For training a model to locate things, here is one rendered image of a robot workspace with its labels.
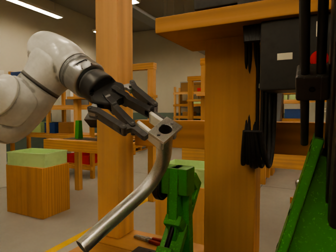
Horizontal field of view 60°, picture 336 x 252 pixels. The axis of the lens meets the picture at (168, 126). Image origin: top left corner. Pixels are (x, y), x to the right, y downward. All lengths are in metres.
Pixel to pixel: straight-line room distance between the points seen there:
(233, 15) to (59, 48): 0.40
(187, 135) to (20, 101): 0.49
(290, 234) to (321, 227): 0.04
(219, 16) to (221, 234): 0.57
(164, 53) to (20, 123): 11.30
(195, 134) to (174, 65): 10.77
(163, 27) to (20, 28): 8.46
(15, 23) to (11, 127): 8.37
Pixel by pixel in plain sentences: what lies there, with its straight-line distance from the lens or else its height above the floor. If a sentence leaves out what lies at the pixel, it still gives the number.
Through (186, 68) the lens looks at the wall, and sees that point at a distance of 11.44.
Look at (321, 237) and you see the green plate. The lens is 0.44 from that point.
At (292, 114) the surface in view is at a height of 1.23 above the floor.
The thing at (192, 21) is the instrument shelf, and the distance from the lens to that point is 0.73.
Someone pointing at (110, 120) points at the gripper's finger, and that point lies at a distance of 0.59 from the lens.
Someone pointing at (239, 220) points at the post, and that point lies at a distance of 0.84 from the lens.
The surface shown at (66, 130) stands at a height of 0.92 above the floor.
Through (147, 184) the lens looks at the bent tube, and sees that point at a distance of 0.63.
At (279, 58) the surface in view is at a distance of 0.68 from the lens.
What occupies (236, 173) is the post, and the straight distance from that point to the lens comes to 0.81.
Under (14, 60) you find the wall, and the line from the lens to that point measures 8.85.
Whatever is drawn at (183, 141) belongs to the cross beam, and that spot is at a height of 1.21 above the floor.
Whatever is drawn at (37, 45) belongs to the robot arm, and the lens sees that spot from 0.77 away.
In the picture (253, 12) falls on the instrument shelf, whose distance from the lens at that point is 0.69.
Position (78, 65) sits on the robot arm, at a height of 1.40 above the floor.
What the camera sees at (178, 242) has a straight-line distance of 0.73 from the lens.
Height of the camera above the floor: 1.30
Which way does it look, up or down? 3 degrees down
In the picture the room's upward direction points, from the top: straight up
